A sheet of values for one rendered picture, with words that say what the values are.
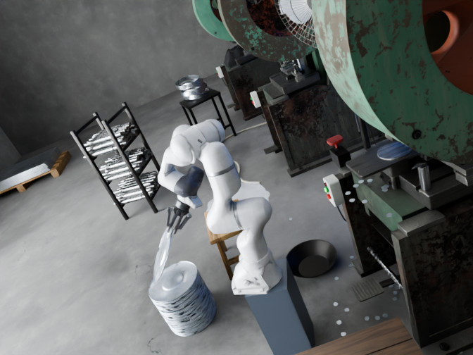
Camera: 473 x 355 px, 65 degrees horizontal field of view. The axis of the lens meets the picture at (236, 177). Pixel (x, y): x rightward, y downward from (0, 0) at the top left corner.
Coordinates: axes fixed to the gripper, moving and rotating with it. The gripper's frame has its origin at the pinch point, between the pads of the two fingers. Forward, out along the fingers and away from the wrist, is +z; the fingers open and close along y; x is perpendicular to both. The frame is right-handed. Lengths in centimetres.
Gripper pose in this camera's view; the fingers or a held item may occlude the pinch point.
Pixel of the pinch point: (171, 232)
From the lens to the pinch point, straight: 196.8
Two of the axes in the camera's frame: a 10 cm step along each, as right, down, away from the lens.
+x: 1.7, 4.4, -8.8
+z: -4.0, 8.5, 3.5
